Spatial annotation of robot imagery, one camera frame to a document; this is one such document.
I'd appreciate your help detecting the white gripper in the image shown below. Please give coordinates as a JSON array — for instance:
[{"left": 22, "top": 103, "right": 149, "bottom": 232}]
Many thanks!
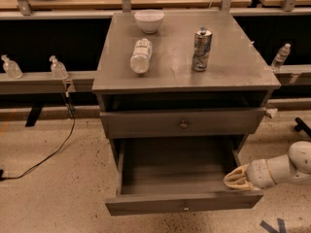
[{"left": 224, "top": 159, "right": 276, "bottom": 191}]

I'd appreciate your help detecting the grey drawer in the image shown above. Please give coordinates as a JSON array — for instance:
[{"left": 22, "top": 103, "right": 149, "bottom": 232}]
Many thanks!
[
  {"left": 106, "top": 136, "right": 263, "bottom": 216},
  {"left": 100, "top": 108, "right": 265, "bottom": 139}
]

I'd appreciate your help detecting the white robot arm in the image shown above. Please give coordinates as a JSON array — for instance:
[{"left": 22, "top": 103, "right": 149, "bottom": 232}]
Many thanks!
[{"left": 224, "top": 141, "right": 311, "bottom": 191}]

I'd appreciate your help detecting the grey top drawer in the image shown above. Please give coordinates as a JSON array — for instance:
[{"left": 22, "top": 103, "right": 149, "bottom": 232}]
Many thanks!
[{"left": 100, "top": 108, "right": 265, "bottom": 139}]

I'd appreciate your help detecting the grey drawer cabinet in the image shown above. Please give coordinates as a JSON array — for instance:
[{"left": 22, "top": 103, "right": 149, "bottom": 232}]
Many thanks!
[{"left": 92, "top": 11, "right": 280, "bottom": 163}]

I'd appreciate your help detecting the black chair base leg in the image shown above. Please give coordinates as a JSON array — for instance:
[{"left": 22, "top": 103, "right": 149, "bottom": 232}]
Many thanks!
[{"left": 294, "top": 117, "right": 311, "bottom": 137}]

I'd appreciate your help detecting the silver patterned drink can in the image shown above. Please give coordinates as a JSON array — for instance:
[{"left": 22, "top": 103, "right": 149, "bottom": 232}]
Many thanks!
[{"left": 191, "top": 27, "right": 213, "bottom": 72}]

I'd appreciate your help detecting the lying clear plastic bottle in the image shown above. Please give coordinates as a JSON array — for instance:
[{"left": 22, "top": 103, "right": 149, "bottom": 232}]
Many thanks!
[{"left": 130, "top": 38, "right": 153, "bottom": 74}]

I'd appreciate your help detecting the white bowl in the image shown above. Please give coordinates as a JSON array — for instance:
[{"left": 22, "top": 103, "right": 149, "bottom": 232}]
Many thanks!
[{"left": 134, "top": 10, "right": 164, "bottom": 34}]

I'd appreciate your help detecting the clear pump bottle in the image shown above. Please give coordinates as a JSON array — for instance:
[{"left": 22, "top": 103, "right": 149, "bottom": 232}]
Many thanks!
[
  {"left": 1, "top": 54, "right": 22, "bottom": 79},
  {"left": 50, "top": 55, "right": 69, "bottom": 80}
]

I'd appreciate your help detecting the far left clear pump bottle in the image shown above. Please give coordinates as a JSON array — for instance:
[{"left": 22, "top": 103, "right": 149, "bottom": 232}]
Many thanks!
[{"left": 1, "top": 54, "right": 22, "bottom": 79}]

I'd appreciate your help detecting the black floor cable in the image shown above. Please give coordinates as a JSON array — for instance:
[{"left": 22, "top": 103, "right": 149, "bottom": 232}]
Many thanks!
[{"left": 0, "top": 90, "right": 77, "bottom": 182}]

